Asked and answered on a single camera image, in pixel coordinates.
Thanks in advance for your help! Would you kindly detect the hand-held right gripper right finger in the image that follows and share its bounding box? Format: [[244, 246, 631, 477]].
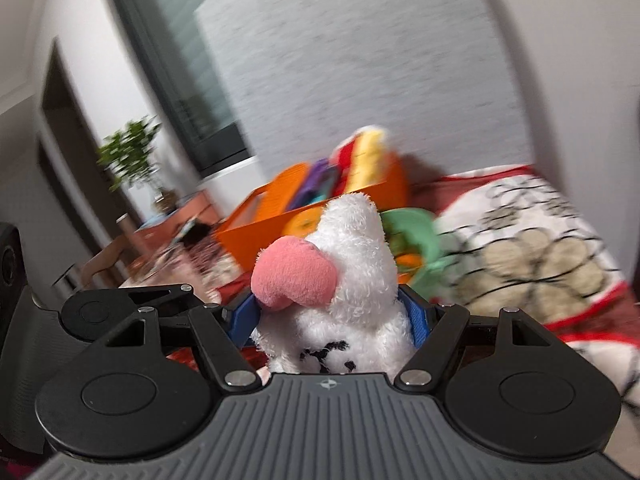
[[394, 286, 565, 392]]

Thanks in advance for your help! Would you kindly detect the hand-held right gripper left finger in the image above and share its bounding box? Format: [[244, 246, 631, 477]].
[[106, 294, 262, 393]]

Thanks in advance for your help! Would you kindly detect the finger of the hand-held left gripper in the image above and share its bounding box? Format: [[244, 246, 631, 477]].
[[117, 283, 222, 322]]

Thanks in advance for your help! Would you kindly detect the orange storage box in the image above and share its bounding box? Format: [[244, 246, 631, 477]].
[[214, 156, 409, 274]]

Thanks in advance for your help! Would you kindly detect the white plush toy pink snout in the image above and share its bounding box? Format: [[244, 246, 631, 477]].
[[250, 192, 419, 377]]

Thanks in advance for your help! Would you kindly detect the purple plush toy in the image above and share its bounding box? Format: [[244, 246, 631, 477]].
[[295, 159, 342, 209]]

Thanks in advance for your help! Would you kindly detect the light wooden chair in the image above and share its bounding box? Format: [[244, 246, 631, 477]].
[[52, 215, 147, 292]]

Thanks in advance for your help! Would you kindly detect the green orange plush toy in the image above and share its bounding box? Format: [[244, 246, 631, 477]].
[[382, 208, 452, 297]]

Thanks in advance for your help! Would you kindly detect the green potted plant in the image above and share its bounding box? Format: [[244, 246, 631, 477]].
[[96, 116, 177, 217]]

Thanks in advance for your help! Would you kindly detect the yellow white plush toy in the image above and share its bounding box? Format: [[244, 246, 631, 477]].
[[329, 125, 394, 197]]

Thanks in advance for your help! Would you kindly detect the dark framed window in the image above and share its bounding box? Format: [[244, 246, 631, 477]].
[[97, 0, 252, 179]]

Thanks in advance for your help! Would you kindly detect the grey felt backdrop panel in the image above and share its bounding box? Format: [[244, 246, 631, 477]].
[[194, 0, 532, 187]]

